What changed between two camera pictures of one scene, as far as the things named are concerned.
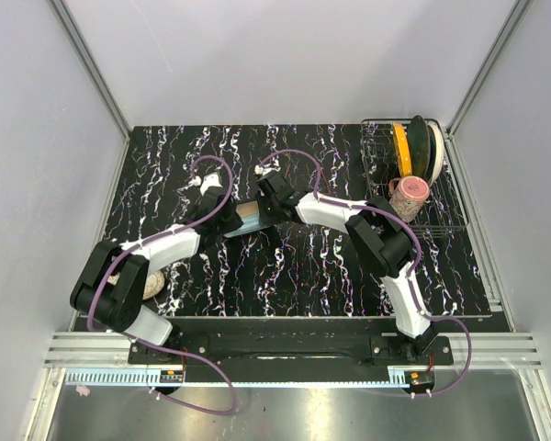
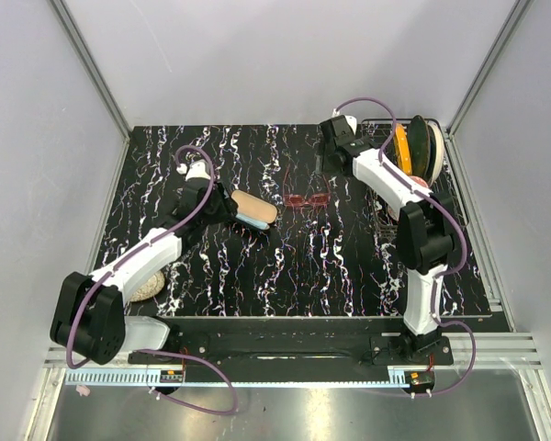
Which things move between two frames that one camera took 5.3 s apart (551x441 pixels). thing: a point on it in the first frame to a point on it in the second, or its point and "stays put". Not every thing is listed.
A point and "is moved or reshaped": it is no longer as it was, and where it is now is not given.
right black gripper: (264, 218) to (326, 167)
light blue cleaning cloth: (250, 224) is moved or reshaped
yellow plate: (402, 150) stays put
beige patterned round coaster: (153, 286) stays put
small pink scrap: (83, 390) stays put
